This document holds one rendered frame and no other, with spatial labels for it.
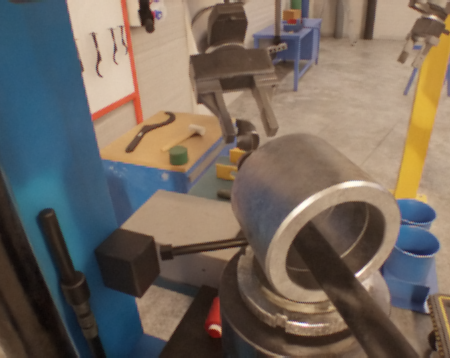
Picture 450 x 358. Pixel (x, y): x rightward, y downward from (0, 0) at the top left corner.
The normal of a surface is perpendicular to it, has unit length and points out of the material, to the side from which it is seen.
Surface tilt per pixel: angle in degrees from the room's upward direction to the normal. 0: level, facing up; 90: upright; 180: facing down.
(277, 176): 36
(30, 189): 90
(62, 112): 90
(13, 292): 90
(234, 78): 125
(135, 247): 0
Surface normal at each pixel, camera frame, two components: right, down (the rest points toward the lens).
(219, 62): 0.12, -0.44
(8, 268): 0.75, 0.30
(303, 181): -0.45, -0.70
